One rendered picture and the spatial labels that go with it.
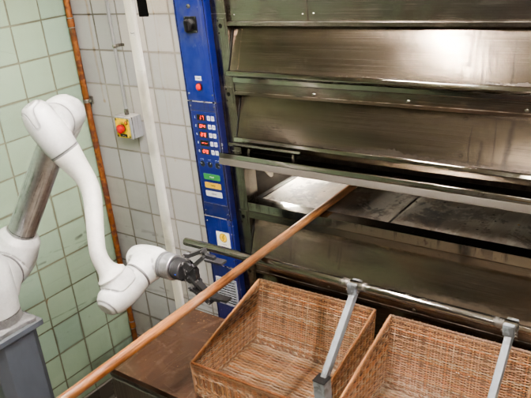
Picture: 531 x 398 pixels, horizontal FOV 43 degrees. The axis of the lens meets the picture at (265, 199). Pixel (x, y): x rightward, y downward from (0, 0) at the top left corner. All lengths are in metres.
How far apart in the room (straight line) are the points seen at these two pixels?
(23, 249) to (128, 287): 0.50
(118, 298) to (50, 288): 1.11
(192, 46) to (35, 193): 0.81
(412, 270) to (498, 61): 0.81
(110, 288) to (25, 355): 0.49
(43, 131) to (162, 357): 1.18
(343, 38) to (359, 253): 0.80
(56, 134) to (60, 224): 1.11
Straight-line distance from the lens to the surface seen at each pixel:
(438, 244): 2.35
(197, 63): 2.64
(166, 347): 2.98
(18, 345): 2.54
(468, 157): 2.17
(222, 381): 2.54
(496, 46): 2.08
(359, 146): 2.32
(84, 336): 3.51
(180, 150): 2.89
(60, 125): 2.21
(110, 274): 2.22
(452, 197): 2.08
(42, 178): 2.44
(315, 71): 2.33
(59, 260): 3.29
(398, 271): 2.47
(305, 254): 2.66
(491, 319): 1.95
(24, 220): 2.52
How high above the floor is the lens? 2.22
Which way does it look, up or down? 22 degrees down
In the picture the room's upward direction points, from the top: 6 degrees counter-clockwise
